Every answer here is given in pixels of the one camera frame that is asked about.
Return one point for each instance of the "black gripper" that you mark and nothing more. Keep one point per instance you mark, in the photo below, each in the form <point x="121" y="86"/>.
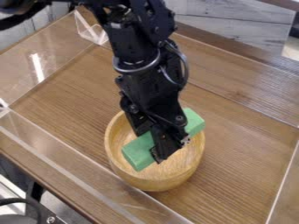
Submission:
<point x="150" y="100"/>

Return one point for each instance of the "green rectangular block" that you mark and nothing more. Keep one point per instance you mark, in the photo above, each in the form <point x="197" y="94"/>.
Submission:
<point x="137" y="150"/>

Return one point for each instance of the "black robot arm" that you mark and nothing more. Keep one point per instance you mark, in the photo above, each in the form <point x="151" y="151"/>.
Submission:
<point x="139" y="25"/>

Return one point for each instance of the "brown wooden bowl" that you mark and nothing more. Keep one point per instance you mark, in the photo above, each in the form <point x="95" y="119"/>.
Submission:
<point x="159" y="177"/>

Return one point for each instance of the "black table leg frame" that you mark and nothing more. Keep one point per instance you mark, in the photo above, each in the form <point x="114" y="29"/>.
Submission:
<point x="46" y="216"/>

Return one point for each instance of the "clear acrylic tray wall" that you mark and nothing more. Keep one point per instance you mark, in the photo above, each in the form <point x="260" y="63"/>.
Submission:
<point x="63" y="130"/>

